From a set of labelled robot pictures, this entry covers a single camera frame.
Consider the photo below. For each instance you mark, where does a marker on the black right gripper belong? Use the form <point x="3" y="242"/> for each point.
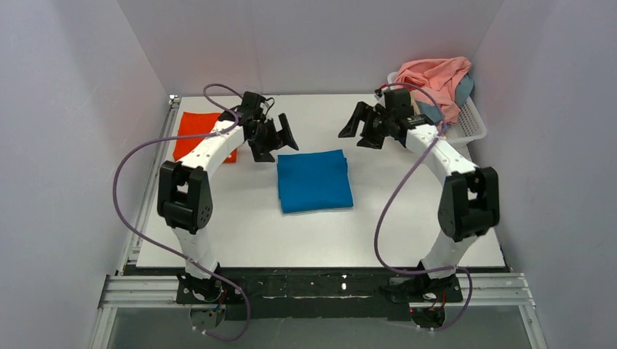
<point x="371" y="127"/>

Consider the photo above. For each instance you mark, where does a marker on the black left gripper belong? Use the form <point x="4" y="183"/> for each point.
<point x="269" y="137"/>

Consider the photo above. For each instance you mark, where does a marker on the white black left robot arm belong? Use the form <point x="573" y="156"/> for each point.
<point x="184" y="198"/>

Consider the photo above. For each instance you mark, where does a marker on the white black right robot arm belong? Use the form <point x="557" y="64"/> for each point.
<point x="469" y="203"/>

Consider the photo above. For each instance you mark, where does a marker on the folded orange t shirt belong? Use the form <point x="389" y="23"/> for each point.
<point x="193" y="124"/>

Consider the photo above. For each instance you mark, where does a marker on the white plastic laundry basket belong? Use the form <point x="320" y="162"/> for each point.
<point x="469" y="126"/>

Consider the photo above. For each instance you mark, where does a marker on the grey blue t shirt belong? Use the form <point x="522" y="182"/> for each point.
<point x="462" y="93"/>

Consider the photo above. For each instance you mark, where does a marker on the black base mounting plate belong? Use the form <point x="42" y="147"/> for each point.
<point x="318" y="293"/>

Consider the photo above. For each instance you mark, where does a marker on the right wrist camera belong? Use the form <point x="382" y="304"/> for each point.
<point x="396" y="107"/>

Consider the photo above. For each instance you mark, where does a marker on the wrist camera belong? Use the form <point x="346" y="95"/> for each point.
<point x="252" y="108"/>
<point x="396" y="107"/>

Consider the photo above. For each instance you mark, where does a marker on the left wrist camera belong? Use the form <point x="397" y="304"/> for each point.
<point x="252" y="108"/>

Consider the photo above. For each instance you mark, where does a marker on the aluminium frame rail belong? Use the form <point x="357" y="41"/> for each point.
<point x="489" y="289"/>

